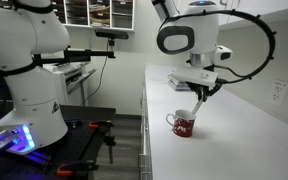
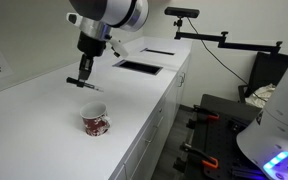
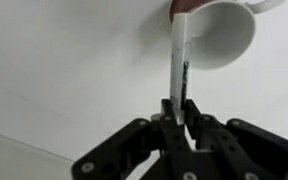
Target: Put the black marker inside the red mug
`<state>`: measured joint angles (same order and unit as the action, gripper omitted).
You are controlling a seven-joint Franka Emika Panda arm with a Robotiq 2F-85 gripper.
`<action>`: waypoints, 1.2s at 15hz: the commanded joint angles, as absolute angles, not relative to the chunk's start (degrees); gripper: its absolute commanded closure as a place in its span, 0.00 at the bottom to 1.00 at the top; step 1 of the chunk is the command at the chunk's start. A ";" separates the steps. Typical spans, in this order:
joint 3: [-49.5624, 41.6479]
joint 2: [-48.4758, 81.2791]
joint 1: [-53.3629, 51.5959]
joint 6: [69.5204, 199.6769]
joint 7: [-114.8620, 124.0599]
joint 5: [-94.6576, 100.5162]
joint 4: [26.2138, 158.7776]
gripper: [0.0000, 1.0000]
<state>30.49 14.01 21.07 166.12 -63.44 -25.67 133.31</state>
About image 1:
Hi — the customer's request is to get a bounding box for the orange-handled black clamp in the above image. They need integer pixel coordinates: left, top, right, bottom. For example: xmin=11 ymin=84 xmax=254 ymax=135
xmin=56 ymin=159 xmax=99 ymax=177
xmin=87 ymin=119 xmax=117 ymax=165

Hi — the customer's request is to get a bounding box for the stack of magazines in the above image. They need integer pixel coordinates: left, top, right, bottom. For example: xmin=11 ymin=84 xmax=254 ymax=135
xmin=167 ymin=73 xmax=195 ymax=93

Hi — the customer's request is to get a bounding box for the white office printer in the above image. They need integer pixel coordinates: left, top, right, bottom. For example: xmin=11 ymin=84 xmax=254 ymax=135
xmin=43 ymin=61 xmax=98 ymax=108

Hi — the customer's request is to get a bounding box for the black camera cable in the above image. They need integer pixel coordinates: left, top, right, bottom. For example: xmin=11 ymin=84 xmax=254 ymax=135
xmin=83 ymin=39 xmax=110 ymax=105

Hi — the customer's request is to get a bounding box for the white paper sorter shelf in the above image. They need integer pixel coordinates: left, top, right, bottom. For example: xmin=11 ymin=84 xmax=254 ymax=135
xmin=0 ymin=0 xmax=136 ymax=32

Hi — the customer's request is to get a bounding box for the silver drawer handle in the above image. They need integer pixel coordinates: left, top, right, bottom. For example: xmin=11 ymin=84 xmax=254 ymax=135
xmin=138 ymin=154 xmax=152 ymax=180
xmin=139 ymin=81 xmax=148 ymax=109
xmin=139 ymin=115 xmax=149 ymax=156

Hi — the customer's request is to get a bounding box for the black camera boom mount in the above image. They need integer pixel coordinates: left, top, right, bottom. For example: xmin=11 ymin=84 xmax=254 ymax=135
xmin=33 ymin=44 xmax=117 ymax=66

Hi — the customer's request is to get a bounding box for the red patterned mug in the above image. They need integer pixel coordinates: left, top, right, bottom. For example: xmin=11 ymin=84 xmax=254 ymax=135
xmin=165 ymin=109 xmax=197 ymax=139

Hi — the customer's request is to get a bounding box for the Franka gripper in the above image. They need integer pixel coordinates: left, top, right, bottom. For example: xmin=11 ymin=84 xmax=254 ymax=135
xmin=170 ymin=66 xmax=223 ymax=103

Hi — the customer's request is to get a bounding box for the black perforated robot table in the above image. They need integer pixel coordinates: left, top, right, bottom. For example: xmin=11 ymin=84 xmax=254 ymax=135
xmin=0 ymin=104 xmax=117 ymax=180

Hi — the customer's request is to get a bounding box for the white wall power outlet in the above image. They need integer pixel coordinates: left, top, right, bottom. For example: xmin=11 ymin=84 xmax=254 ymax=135
xmin=270 ymin=79 xmax=288 ymax=108

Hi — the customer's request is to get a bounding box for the black bar-shaped camera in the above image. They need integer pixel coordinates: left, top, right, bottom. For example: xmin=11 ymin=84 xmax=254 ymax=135
xmin=94 ymin=28 xmax=130 ymax=48

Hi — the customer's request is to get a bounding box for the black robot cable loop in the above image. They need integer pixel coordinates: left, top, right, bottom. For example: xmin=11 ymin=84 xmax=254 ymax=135
xmin=157 ymin=8 xmax=278 ymax=85

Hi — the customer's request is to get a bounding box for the white base counter cabinet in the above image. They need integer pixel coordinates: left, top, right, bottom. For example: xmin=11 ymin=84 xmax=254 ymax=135
xmin=138 ymin=64 xmax=154 ymax=180

